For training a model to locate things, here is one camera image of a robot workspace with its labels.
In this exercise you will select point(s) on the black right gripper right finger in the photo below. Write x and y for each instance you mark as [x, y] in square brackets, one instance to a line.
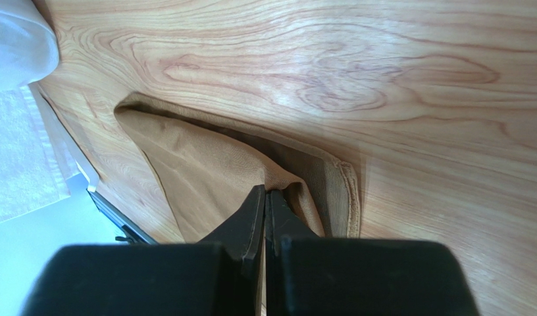
[292, 267]

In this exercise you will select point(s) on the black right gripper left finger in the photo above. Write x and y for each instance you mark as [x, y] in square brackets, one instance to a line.
[240, 273]

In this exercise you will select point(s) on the brown cloth napkin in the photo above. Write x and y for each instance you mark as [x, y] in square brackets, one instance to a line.
[206, 164]

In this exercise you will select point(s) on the white mesh garment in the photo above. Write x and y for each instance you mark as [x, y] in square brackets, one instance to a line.
[37, 154]

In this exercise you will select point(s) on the white mesh laundry basket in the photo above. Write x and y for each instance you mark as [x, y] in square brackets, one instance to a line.
[28, 46]

